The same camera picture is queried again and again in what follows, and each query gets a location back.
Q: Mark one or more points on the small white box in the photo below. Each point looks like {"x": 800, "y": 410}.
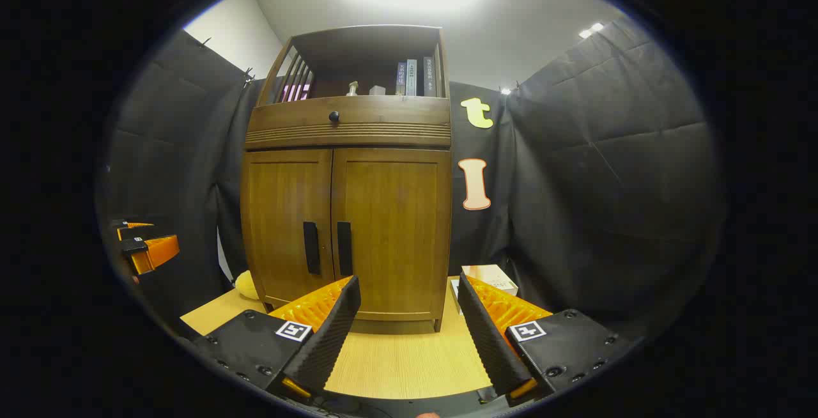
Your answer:
{"x": 377, "y": 91}

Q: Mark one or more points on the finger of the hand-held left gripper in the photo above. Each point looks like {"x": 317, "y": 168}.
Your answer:
{"x": 131, "y": 227}
{"x": 156, "y": 252}

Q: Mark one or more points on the pink book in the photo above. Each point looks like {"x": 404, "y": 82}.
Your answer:
{"x": 295, "y": 92}

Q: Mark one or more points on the black backdrop cloth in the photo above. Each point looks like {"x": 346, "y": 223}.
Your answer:
{"x": 607, "y": 181}

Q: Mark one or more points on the grey book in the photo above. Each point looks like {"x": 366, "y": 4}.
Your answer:
{"x": 411, "y": 78}

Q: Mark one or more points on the wooden cabinet door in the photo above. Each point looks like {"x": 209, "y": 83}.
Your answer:
{"x": 278, "y": 213}
{"x": 396, "y": 226}

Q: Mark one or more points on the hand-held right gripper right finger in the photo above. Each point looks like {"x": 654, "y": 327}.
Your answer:
{"x": 489, "y": 341}

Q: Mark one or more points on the wooden cabinet drawer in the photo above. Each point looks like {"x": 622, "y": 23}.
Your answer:
{"x": 383, "y": 121}

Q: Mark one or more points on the blue book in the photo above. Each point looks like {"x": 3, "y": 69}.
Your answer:
{"x": 401, "y": 79}

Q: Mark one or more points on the small ceiling light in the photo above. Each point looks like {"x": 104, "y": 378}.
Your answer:
{"x": 591, "y": 29}

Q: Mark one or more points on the thick white book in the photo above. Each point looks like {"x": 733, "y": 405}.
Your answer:
{"x": 492, "y": 277}

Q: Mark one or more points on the yellow plush ball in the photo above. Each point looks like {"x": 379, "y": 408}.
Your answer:
{"x": 246, "y": 285}

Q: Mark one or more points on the wooden double-door shoe cabinet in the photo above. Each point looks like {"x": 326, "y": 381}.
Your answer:
{"x": 390, "y": 124}

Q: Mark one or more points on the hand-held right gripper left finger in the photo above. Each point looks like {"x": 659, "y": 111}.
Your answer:
{"x": 332, "y": 335}

